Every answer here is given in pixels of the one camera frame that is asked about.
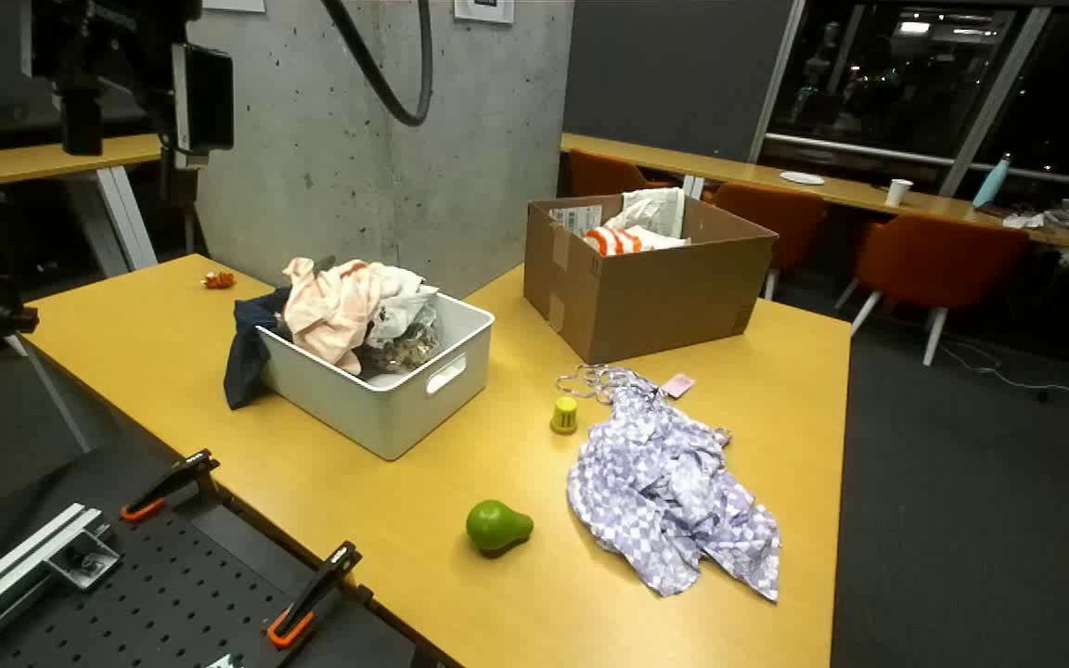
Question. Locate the purple white checked cloth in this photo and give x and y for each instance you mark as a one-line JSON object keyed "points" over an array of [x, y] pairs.
{"points": [[660, 496]]}

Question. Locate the small yellow container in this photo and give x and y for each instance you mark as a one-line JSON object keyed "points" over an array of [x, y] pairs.
{"points": [[565, 418]]}

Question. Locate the red white striped cloth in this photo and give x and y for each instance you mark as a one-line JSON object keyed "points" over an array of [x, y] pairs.
{"points": [[614, 239]]}

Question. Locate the pink cloth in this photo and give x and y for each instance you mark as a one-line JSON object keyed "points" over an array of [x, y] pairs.
{"points": [[334, 308]]}

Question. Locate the dark blue cloth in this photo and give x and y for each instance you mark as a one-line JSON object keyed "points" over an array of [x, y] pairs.
{"points": [[248, 359]]}

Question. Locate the white printed paper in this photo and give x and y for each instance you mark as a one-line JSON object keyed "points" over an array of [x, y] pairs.
{"points": [[578, 219]]}

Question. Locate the brown cardboard box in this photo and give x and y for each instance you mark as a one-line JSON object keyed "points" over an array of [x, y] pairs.
{"points": [[660, 298]]}

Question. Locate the small pink card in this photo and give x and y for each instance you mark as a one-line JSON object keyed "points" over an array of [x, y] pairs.
{"points": [[676, 383]]}

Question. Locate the white plastic bin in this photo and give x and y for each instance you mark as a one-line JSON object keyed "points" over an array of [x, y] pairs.
{"points": [[399, 410]]}

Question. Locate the orange chair white legs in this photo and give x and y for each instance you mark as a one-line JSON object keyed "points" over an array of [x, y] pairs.
{"points": [[594, 171], [776, 223], [938, 261]]}

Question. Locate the white paper bag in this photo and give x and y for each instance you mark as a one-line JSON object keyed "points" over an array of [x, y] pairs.
{"points": [[660, 214]]}

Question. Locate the green pear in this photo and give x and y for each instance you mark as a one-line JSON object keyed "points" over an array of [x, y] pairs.
{"points": [[499, 530]]}

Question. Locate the long wooden window desk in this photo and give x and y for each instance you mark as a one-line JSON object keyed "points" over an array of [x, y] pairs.
{"points": [[707, 165]]}

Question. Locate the white plate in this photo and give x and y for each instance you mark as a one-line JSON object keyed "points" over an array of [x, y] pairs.
{"points": [[802, 177]]}

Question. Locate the small orange object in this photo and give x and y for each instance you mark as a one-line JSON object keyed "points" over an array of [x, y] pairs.
{"points": [[216, 281]]}

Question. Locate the black orange clamp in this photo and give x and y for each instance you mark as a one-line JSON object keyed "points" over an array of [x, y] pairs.
{"points": [[170, 484], [308, 595]]}

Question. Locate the white cup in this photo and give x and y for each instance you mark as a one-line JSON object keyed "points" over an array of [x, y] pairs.
{"points": [[895, 190]]}

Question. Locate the light blue bottle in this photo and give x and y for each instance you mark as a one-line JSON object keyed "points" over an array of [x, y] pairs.
{"points": [[989, 181]]}

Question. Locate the black perforated board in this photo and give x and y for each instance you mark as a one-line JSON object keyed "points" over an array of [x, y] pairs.
{"points": [[129, 595]]}

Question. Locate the wooden desk white legs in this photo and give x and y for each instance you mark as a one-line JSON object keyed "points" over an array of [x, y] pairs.
{"points": [[54, 156]]}

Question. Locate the aluminium rail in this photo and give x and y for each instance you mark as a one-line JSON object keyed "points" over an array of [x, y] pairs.
{"points": [[18, 569]]}

